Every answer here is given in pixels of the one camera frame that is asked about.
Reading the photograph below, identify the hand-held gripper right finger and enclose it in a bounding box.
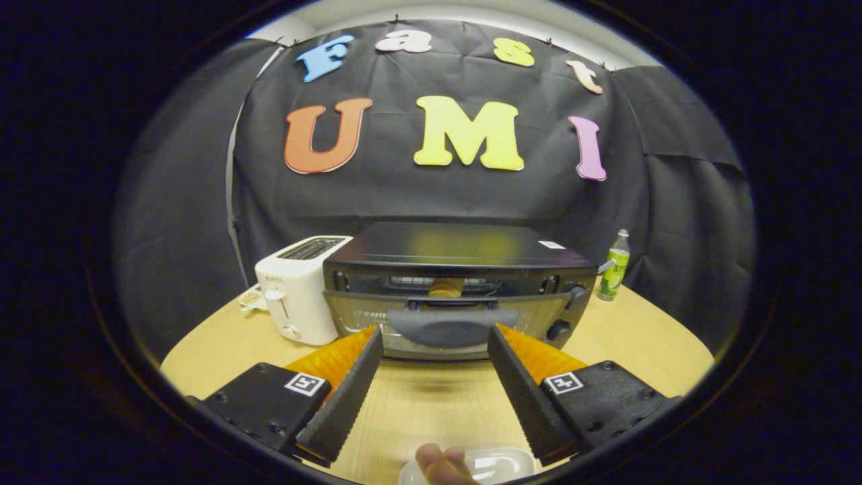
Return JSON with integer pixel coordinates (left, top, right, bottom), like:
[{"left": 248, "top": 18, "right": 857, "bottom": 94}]
[{"left": 486, "top": 324, "right": 682, "bottom": 468}]

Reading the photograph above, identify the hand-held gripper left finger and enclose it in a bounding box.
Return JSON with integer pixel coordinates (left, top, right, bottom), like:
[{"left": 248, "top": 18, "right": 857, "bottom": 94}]
[{"left": 192, "top": 327, "right": 385, "bottom": 470}]

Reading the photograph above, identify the yellow bread roll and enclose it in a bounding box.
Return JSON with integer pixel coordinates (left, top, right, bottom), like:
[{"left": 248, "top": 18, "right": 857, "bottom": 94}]
[{"left": 427, "top": 277, "right": 466, "bottom": 299}]

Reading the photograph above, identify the black toaster oven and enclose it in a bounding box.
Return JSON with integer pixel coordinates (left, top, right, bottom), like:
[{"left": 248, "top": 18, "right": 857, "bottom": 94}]
[{"left": 321, "top": 220, "right": 599, "bottom": 363}]

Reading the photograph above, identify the white toaster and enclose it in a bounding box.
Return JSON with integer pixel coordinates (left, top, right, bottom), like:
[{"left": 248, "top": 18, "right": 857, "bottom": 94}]
[{"left": 254, "top": 234, "right": 354, "bottom": 348}]

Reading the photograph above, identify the white square plate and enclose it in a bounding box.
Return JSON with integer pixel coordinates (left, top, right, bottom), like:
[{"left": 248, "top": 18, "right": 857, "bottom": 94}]
[{"left": 397, "top": 447, "right": 537, "bottom": 485}]

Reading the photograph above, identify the green drink bottle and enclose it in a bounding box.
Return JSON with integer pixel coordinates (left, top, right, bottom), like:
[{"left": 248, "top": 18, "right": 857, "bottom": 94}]
[{"left": 595, "top": 228, "right": 632, "bottom": 302}]

